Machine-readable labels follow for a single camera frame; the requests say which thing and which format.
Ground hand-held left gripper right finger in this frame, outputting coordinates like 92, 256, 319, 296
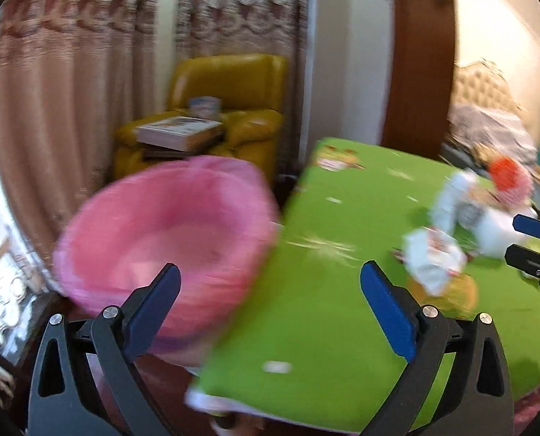
360, 261, 516, 436

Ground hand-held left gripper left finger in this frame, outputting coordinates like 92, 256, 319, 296
27, 262, 182, 436

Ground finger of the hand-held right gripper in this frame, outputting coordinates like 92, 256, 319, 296
512, 213, 540, 241
505, 244, 540, 312

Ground red foam net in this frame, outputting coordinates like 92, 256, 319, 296
487, 157, 535, 207

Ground pink lined waste bin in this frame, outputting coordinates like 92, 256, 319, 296
54, 154, 282, 366

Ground teal wavy cloth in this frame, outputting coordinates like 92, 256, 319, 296
427, 169, 495, 232

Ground green printed tablecloth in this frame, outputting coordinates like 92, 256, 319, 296
185, 137, 540, 432

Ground white crumpled wrapper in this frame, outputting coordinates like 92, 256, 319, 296
403, 228, 469, 295

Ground purple striped blanket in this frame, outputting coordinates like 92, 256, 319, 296
447, 101, 540, 157

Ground beige tufted headboard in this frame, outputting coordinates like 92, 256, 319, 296
452, 58, 529, 114

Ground boxes on armchair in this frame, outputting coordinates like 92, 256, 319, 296
135, 117, 225, 152

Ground yellow leather armchair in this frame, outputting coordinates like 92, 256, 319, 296
113, 53, 289, 182

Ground brown wooden wardrobe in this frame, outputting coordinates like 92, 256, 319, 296
381, 0, 456, 161

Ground small blue printed box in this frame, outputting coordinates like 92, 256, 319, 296
188, 95, 224, 117

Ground beige lace curtain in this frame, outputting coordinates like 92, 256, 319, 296
0, 0, 164, 294
176, 0, 313, 178

